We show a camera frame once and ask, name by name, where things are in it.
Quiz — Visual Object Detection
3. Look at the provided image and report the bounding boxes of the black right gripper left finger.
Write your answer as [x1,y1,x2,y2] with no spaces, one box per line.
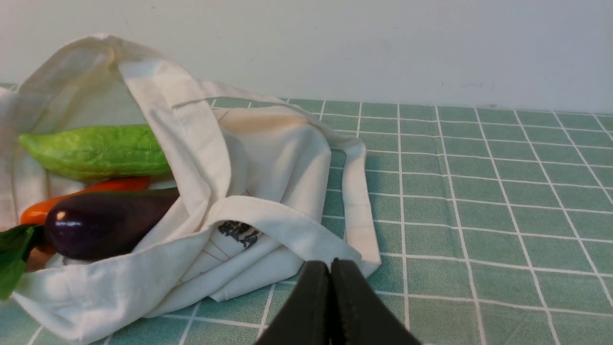
[256,261,330,345]

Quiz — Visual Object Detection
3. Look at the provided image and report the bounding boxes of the green bitter gourd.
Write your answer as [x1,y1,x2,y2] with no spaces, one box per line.
[18,125,171,181]

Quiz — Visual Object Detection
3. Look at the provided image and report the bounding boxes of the green checkered tablecloth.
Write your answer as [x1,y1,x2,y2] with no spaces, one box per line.
[0,83,613,345]

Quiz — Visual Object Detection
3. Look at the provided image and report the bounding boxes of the purple eggplant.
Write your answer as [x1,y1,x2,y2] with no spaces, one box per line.
[44,187,180,261]

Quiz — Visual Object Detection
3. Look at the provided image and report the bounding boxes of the green leafy vegetable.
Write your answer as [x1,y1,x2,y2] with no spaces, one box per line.
[0,224,37,300]

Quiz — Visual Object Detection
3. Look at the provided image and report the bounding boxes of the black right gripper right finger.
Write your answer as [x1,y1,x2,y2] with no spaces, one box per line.
[330,258,421,345]

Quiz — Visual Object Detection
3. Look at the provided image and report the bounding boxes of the orange carrot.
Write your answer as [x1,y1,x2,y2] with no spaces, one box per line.
[20,175,151,225]

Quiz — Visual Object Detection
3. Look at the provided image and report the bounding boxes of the white cloth tote bag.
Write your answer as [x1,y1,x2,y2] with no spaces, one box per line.
[1,34,381,345]

